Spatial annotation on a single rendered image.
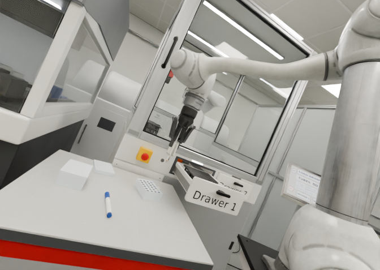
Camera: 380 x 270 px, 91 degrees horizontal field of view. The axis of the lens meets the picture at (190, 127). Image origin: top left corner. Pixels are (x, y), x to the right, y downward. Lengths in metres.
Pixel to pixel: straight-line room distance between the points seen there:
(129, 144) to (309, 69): 0.89
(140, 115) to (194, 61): 0.49
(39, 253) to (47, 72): 0.58
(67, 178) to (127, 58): 3.81
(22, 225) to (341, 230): 0.69
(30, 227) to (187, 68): 0.61
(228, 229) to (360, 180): 1.09
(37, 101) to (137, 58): 3.64
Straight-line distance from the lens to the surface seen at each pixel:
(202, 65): 0.71
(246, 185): 1.41
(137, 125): 1.08
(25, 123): 0.90
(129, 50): 4.45
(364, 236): 0.56
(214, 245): 1.54
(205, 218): 1.39
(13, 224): 0.60
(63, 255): 0.62
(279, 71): 0.80
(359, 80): 0.62
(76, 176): 0.76
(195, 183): 0.85
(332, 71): 0.81
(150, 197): 0.87
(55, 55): 0.89
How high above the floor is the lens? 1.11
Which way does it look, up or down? 1 degrees up
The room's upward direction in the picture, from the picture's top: 24 degrees clockwise
